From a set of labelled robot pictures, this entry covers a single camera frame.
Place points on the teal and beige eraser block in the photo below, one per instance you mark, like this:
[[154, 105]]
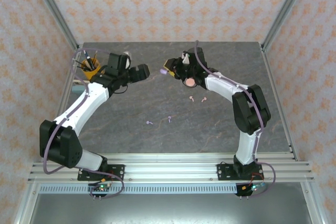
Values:
[[77, 89]]

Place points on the small control circuit board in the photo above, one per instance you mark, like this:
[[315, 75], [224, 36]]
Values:
[[253, 188], [101, 187]]

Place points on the blue white capped pen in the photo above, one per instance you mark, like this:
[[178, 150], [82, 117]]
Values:
[[88, 60]]

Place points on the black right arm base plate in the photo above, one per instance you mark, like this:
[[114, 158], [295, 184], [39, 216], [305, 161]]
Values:
[[223, 172]]

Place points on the aluminium frame post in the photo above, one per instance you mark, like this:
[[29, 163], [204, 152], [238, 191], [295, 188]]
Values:
[[53, 6], [287, 6]]

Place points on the aluminium rail beam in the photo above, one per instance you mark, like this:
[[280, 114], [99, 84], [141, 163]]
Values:
[[170, 171]]

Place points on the yellow pencil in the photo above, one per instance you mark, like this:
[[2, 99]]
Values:
[[95, 57]]

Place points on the purple round earbud charging case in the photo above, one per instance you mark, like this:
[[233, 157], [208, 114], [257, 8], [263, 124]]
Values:
[[163, 71]]

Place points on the grey metal shelf panel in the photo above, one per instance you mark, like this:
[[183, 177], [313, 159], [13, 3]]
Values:
[[170, 208]]

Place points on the pink round earbud charging case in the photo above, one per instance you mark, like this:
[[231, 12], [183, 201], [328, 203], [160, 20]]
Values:
[[189, 81]]

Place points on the aluminium table side rail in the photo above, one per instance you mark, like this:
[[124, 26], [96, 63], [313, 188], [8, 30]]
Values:
[[61, 103], [280, 103]]

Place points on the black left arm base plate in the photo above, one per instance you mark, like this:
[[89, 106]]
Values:
[[118, 172]]

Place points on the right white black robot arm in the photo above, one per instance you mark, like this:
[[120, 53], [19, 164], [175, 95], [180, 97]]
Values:
[[246, 150]]

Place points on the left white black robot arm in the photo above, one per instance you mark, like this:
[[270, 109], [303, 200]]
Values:
[[78, 108]]

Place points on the black pencil silver end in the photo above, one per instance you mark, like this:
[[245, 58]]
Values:
[[80, 63], [82, 67]]

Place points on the yellow metal pen cup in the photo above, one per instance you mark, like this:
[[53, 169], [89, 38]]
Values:
[[88, 73]]

